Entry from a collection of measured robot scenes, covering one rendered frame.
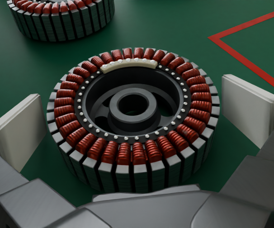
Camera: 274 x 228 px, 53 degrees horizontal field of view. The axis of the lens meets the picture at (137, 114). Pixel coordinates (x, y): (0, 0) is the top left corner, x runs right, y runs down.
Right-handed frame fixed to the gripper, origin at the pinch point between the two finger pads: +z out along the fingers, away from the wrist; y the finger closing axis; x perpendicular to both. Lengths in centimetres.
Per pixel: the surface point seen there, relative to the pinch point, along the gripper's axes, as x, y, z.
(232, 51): 2.1, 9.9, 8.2
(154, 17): 5.9, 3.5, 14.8
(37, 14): 7.1, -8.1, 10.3
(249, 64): 1.0, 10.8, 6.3
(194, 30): 4.2, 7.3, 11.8
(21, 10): 7.7, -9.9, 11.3
